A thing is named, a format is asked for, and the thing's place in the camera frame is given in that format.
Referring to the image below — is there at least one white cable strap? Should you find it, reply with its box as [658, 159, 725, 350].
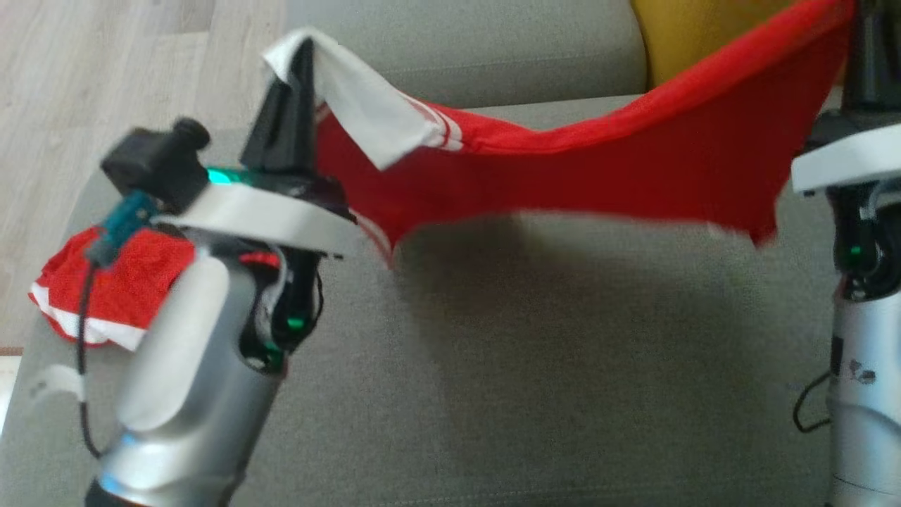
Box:
[28, 363, 88, 403]

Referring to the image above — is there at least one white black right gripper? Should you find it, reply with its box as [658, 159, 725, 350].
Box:
[791, 0, 901, 302]

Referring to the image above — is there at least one white rug brown edge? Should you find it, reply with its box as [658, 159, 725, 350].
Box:
[0, 344, 24, 432]

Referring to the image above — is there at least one yellow cushion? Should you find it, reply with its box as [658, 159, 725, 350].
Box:
[629, 0, 847, 89]

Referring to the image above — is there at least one grey sofa back cushion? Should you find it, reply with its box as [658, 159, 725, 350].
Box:
[285, 0, 649, 111]

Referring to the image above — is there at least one red garment white striped band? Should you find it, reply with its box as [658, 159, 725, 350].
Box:
[262, 0, 857, 270]

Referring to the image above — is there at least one red mesh shorts white hem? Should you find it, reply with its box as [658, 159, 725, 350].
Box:
[28, 224, 199, 351]

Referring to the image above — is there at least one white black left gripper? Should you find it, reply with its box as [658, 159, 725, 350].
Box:
[151, 39, 361, 375]

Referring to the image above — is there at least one teal left camera connector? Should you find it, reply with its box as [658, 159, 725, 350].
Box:
[87, 192, 160, 267]

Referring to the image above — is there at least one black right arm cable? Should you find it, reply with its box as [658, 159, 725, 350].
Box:
[793, 369, 836, 433]

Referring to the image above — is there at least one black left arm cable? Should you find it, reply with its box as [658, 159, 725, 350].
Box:
[75, 259, 108, 460]

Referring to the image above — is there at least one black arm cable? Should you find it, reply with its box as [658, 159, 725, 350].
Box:
[75, 259, 108, 460]
[793, 369, 836, 433]

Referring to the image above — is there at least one grey sofa seat cushion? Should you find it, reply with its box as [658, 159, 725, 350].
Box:
[0, 88, 901, 507]

